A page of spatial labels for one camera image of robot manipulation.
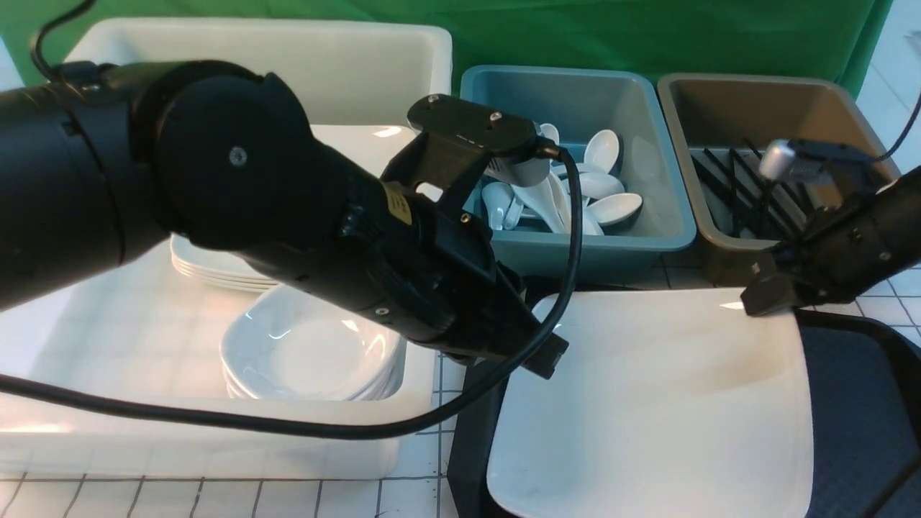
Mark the teal plastic bin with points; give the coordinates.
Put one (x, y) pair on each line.
(581, 103)

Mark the black serving tray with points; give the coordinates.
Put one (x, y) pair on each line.
(864, 395)

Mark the white spoons in bin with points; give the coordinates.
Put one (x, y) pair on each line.
(604, 201)

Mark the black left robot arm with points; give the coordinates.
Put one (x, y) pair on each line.
(107, 161)

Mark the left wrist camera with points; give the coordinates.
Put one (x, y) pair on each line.
(459, 141)

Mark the brown plastic bin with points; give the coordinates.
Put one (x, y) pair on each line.
(709, 114)

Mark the green cloth backdrop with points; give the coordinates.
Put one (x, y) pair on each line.
(829, 40)

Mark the black chopsticks in bin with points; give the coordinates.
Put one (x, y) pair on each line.
(740, 202)

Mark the stack of white plates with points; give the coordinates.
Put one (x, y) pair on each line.
(209, 266)

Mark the stack of white bowls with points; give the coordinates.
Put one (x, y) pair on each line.
(291, 346)

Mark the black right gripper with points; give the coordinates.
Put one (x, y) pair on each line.
(831, 261)

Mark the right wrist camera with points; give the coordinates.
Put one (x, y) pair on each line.
(811, 161)

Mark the large white square plate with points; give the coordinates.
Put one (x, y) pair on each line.
(665, 404)

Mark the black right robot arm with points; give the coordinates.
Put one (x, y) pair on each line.
(896, 211)

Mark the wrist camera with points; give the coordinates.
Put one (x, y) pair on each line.
(459, 141)
(811, 161)

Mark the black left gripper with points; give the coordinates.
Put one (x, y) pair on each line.
(399, 259)

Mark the large white plastic tub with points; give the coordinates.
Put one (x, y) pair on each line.
(147, 333)

